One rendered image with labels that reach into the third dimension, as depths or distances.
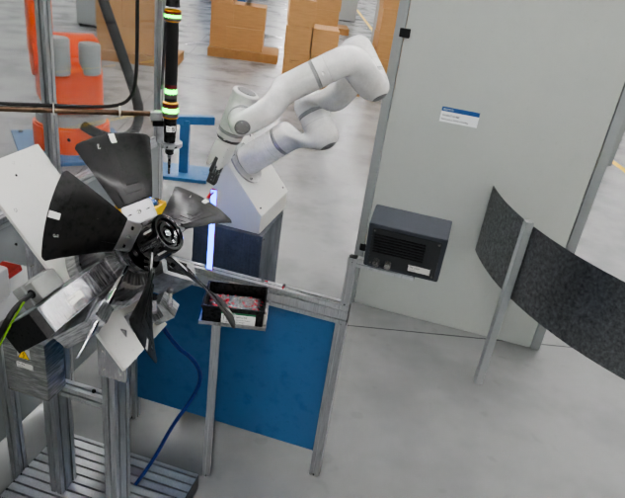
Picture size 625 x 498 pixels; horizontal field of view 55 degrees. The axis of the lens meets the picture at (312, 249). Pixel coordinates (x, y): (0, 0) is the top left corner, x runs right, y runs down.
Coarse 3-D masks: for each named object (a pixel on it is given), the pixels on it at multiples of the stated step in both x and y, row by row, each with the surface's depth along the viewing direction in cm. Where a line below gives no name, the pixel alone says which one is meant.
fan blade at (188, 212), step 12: (180, 192) 204; (192, 192) 207; (168, 204) 198; (180, 204) 199; (192, 204) 201; (204, 204) 204; (180, 216) 192; (192, 216) 193; (204, 216) 197; (216, 216) 201
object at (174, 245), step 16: (144, 224) 172; (160, 224) 173; (176, 224) 178; (144, 240) 170; (160, 240) 169; (176, 240) 176; (128, 256) 173; (144, 256) 173; (160, 256) 173; (144, 272) 178
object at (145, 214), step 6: (132, 204) 177; (138, 204) 177; (144, 204) 178; (150, 204) 178; (126, 210) 176; (132, 210) 177; (144, 210) 177; (150, 210) 177; (126, 216) 176; (132, 216) 176; (138, 216) 176; (144, 216) 177; (150, 216) 177; (138, 222) 176
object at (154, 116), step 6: (150, 114) 166; (156, 114) 166; (156, 120) 167; (162, 120) 168; (156, 126) 169; (162, 126) 168; (156, 132) 170; (162, 132) 169; (156, 138) 170; (162, 138) 170; (162, 144) 170; (168, 144) 170; (174, 144) 171; (180, 144) 172
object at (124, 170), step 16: (80, 144) 176; (112, 144) 180; (128, 144) 182; (144, 144) 185; (96, 160) 177; (112, 160) 178; (128, 160) 180; (144, 160) 182; (96, 176) 176; (112, 176) 177; (128, 176) 178; (144, 176) 180; (112, 192) 176; (128, 192) 177; (144, 192) 178
